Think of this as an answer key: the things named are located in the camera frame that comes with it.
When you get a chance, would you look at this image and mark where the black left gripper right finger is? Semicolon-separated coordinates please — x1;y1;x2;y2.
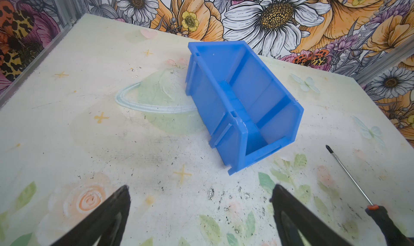
270;184;350;246

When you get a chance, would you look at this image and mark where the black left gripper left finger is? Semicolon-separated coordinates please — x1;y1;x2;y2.
52;185;131;246

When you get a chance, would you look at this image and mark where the black orange handled screwdriver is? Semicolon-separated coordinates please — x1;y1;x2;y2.
326;145;414;246

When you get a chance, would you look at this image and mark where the blue plastic storage bin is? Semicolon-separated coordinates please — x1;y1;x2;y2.
185;41;304;174

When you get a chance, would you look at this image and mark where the aluminium left table edge rail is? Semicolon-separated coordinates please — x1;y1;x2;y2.
1;23;73;108

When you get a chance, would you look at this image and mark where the aluminium right rear corner post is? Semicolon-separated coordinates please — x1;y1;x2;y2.
354;36;414;86

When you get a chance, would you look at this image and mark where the aluminium corner post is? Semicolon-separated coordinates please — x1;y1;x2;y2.
53;0;83;26
354;36;414;86

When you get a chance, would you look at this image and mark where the aluminium left rear corner post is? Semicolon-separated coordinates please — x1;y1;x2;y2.
53;0;83;26

